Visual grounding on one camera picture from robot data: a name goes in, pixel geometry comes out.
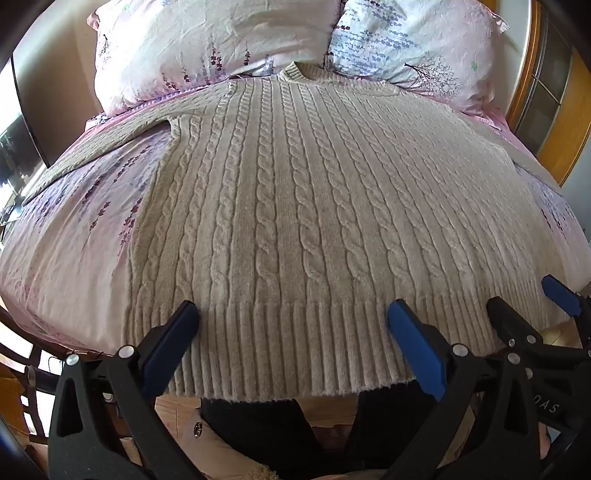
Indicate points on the pink floral bed sheet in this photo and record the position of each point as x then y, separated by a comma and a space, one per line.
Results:
69, 240

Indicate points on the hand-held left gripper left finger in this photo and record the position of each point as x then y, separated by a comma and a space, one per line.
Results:
171, 339

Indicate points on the wooden sliding door frame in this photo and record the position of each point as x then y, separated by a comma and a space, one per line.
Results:
558, 152

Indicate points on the person's black pants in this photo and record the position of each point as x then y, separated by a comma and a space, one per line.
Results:
258, 434

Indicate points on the black monitor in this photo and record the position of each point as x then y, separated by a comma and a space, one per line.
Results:
31, 122

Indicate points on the tree print floral pillow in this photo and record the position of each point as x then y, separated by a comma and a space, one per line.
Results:
406, 41

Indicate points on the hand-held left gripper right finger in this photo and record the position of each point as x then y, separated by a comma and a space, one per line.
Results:
415, 350

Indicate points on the dark wooden chair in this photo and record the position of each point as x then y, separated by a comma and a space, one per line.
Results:
31, 392

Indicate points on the pink floral pillow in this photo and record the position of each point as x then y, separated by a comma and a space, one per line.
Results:
184, 41

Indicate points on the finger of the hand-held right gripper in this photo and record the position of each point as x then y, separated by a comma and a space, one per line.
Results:
561, 293
510, 321

